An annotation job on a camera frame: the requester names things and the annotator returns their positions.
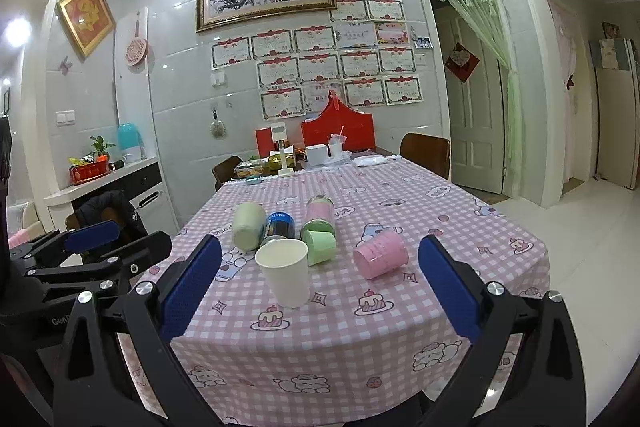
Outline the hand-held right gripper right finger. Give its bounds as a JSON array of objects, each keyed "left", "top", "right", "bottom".
[{"left": 417, "top": 234, "right": 589, "bottom": 427}]

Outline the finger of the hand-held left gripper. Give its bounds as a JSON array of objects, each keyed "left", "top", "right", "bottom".
[
  {"left": 9, "top": 219, "right": 122, "bottom": 269},
  {"left": 25, "top": 230, "right": 174, "bottom": 304}
]

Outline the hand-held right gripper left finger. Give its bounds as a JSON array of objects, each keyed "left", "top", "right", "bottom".
[{"left": 52, "top": 234, "right": 224, "bottom": 427}]

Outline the white paper cup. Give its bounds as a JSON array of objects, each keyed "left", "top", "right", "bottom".
[{"left": 254, "top": 239, "right": 311, "bottom": 310}]

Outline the pink ribbed plastic cup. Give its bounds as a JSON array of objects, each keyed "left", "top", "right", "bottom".
[{"left": 352, "top": 228, "right": 409, "bottom": 281}]

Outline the pale green cup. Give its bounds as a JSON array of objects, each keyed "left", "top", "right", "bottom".
[{"left": 232, "top": 202, "right": 268, "bottom": 252}]

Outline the light green paper cup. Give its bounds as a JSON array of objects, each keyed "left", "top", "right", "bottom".
[{"left": 304, "top": 230, "right": 338, "bottom": 267}]

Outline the clear plastic cup with straw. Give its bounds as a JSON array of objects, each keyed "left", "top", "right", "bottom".
[{"left": 327, "top": 125, "right": 347, "bottom": 162}]

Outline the chair with dark jacket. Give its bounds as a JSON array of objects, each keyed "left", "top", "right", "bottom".
[{"left": 65, "top": 190, "right": 149, "bottom": 264}]

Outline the white and black sideboard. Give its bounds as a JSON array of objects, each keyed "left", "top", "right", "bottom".
[{"left": 43, "top": 157, "right": 180, "bottom": 239}]

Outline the red decorated tray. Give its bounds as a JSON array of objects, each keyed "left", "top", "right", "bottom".
[{"left": 68, "top": 161, "right": 111, "bottom": 186}]

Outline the small potted plant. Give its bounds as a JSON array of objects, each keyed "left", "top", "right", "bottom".
[{"left": 88, "top": 136, "right": 112, "bottom": 164}]

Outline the teal and white humidifier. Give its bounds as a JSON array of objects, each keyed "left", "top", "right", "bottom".
[{"left": 117, "top": 123, "right": 141, "bottom": 166}]

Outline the blue label metal can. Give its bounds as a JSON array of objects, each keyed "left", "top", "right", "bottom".
[{"left": 261, "top": 211, "right": 297, "bottom": 249}]

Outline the pink checkered printed tablecloth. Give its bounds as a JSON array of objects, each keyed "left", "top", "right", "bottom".
[{"left": 127, "top": 154, "right": 551, "bottom": 427}]

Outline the brown wooden chair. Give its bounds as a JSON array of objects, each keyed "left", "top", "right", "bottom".
[
  {"left": 399, "top": 133, "right": 452, "bottom": 182},
  {"left": 211, "top": 155, "right": 246, "bottom": 193}
]

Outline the clear food container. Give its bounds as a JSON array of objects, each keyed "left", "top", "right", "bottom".
[{"left": 232, "top": 160, "right": 275, "bottom": 182}]

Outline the green lidded clear jar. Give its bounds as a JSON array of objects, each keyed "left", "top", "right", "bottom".
[{"left": 300, "top": 195, "right": 336, "bottom": 242}]

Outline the white plastic bag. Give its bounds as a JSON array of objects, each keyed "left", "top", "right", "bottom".
[{"left": 351, "top": 154, "right": 391, "bottom": 170}]

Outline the white panel door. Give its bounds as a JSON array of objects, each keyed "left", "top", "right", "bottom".
[{"left": 433, "top": 7, "right": 507, "bottom": 194}]

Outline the gold framed red picture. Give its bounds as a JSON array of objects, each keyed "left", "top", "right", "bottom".
[{"left": 56, "top": 0, "right": 117, "bottom": 60}]

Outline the red diamond door decoration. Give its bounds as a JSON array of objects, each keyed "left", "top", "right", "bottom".
[{"left": 444, "top": 41, "right": 480, "bottom": 84}]

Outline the light green door curtain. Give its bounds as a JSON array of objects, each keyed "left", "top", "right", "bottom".
[{"left": 405, "top": 0, "right": 524, "bottom": 198}]

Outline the round hanging wall ornament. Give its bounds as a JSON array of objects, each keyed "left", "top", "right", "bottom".
[{"left": 209, "top": 107, "right": 227, "bottom": 140}]

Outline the pink round wall ornament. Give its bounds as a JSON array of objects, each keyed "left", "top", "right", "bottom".
[{"left": 124, "top": 12, "right": 150, "bottom": 68}]

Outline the wall of certificates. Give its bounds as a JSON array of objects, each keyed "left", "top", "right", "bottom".
[{"left": 210, "top": 0, "right": 427, "bottom": 120}]

